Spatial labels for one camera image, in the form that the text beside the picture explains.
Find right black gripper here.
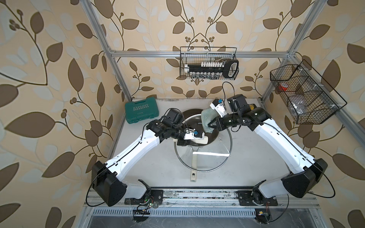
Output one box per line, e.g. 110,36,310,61
208,112,241,131

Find green microfibre cloth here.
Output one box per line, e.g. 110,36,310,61
201,108,220,134

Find glass pot lid cream handle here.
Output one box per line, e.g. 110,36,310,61
174,129,233,173

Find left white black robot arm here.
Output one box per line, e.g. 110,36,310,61
89,109,187,207

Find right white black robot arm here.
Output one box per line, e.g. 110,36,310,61
201,95,328,204

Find green plastic tool case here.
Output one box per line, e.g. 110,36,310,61
125,97,159,124

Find black flat box yellow label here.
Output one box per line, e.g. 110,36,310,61
248,104,257,111

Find black socket set holder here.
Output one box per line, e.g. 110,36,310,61
182,59,239,80

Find clear plastic bag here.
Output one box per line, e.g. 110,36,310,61
289,95,307,114

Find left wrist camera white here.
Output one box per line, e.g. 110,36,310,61
183,129,198,140

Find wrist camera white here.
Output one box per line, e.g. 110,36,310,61
210,98,227,117
183,129,198,140

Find brown frying pan cream handle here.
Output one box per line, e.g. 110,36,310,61
182,108,221,182

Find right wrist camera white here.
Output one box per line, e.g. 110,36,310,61
210,98,227,117

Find black wire basket back wall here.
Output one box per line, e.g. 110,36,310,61
179,46,239,80

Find black wire basket wall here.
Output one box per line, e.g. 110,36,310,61
179,46,239,80
270,59,348,124

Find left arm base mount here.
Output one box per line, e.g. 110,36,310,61
124,189,163,206

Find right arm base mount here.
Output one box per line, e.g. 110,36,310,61
236,191,278,206

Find black wire basket right wall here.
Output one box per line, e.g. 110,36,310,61
270,59,348,124

